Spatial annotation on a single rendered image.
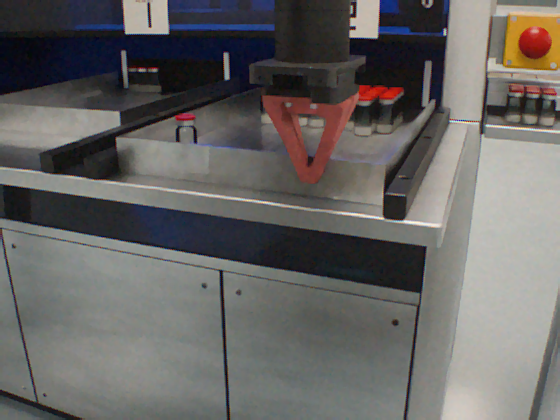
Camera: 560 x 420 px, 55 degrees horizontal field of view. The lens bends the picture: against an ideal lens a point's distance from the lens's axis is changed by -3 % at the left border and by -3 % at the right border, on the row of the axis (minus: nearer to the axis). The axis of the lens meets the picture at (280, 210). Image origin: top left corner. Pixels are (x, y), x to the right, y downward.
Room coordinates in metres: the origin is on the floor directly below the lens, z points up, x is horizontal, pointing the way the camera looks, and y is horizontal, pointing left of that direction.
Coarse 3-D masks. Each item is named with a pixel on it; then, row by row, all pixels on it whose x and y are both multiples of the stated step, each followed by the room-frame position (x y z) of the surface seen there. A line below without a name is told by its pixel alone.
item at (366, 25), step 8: (352, 0) 0.81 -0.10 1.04; (360, 0) 0.81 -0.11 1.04; (368, 0) 0.80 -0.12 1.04; (376, 0) 0.80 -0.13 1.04; (352, 8) 0.81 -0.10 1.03; (360, 8) 0.81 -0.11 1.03; (368, 8) 0.80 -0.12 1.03; (376, 8) 0.80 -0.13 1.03; (360, 16) 0.81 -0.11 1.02; (368, 16) 0.80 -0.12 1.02; (376, 16) 0.80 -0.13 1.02; (352, 24) 0.81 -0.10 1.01; (360, 24) 0.81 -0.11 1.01; (368, 24) 0.80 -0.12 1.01; (376, 24) 0.80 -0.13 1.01; (352, 32) 0.81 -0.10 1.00; (360, 32) 0.81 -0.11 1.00; (368, 32) 0.80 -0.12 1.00; (376, 32) 0.80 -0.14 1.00
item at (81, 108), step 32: (0, 96) 0.79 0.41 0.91; (32, 96) 0.85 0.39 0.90; (64, 96) 0.92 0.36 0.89; (96, 96) 0.97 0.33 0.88; (128, 96) 0.97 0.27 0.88; (160, 96) 0.96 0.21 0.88; (192, 96) 0.81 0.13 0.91; (0, 128) 0.72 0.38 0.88; (32, 128) 0.70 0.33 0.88; (64, 128) 0.68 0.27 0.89; (96, 128) 0.66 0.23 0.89
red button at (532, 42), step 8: (528, 32) 0.70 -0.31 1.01; (536, 32) 0.69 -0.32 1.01; (544, 32) 0.69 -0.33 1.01; (520, 40) 0.70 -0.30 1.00; (528, 40) 0.70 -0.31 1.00; (536, 40) 0.69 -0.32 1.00; (544, 40) 0.69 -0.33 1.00; (520, 48) 0.70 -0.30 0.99; (528, 48) 0.70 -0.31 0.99; (536, 48) 0.69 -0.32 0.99; (544, 48) 0.69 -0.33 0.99; (528, 56) 0.70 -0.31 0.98; (536, 56) 0.69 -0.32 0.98
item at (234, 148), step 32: (256, 96) 0.82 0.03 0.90; (160, 128) 0.58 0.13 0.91; (224, 128) 0.70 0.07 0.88; (256, 128) 0.70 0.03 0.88; (320, 128) 0.70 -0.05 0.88; (416, 128) 0.58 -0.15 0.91; (128, 160) 0.51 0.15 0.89; (160, 160) 0.50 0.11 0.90; (192, 160) 0.48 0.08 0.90; (224, 160) 0.47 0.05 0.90; (256, 160) 0.46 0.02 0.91; (288, 160) 0.45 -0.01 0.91; (352, 160) 0.43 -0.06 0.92; (384, 160) 0.43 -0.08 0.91; (288, 192) 0.45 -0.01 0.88; (320, 192) 0.44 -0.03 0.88; (352, 192) 0.43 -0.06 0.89; (384, 192) 0.42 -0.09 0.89
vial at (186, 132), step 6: (192, 120) 0.54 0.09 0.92; (180, 126) 0.54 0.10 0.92; (186, 126) 0.54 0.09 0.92; (192, 126) 0.55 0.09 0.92; (180, 132) 0.54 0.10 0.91; (186, 132) 0.54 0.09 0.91; (192, 132) 0.54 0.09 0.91; (180, 138) 0.54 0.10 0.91; (186, 138) 0.54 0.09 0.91; (192, 138) 0.54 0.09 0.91
